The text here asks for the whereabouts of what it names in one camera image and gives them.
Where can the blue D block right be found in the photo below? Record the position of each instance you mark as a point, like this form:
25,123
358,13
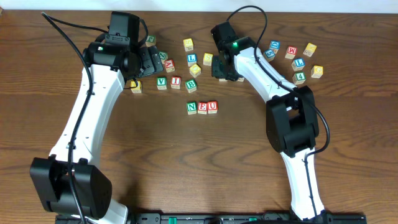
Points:
274,46

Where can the blue L block centre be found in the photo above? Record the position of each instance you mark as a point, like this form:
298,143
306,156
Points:
191,59

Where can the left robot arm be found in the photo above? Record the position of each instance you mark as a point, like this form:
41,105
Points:
68,181

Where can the red U block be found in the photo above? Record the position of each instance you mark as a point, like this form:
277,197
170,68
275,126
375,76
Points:
212,107

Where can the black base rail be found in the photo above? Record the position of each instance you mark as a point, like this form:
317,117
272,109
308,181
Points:
269,217

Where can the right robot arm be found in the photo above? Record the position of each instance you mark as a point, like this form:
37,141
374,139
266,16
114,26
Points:
291,116

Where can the green 4 block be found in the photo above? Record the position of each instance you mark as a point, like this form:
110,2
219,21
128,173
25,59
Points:
299,78

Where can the red A block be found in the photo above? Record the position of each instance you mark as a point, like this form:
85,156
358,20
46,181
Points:
169,65

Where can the blue 5 block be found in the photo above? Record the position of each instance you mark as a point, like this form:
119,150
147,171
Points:
269,55

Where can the red I block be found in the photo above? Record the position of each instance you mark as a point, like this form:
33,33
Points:
175,82

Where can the red E block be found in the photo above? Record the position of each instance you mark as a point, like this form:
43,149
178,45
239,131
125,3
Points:
202,108

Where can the red M block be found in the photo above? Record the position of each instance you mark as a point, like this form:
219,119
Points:
291,52

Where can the green N block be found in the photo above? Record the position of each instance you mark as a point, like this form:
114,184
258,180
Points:
192,107

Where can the green B block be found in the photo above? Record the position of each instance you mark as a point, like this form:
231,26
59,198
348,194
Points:
191,85

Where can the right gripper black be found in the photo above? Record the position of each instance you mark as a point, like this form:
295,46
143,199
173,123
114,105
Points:
218,70

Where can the blue l block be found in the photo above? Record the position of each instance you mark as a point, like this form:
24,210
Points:
298,64
191,59

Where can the blue L block right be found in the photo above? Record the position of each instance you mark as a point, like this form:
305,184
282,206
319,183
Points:
298,64

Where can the green block top left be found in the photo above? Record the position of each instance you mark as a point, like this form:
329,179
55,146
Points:
151,41

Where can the green Z block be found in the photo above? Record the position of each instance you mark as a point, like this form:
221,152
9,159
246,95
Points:
163,56

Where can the yellow K block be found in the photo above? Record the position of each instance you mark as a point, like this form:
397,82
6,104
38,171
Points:
136,87

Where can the yellow S block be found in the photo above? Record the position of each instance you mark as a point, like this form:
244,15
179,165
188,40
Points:
207,59

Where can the yellow O block centre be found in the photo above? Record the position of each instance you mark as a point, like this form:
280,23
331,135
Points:
195,70

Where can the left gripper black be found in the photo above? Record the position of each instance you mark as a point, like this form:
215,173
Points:
150,62

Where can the yellow G block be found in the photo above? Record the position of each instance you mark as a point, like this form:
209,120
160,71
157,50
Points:
317,71

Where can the yellow block top right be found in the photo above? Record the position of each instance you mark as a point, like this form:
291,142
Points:
310,49

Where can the green V block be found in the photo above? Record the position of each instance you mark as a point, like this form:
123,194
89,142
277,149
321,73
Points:
161,83

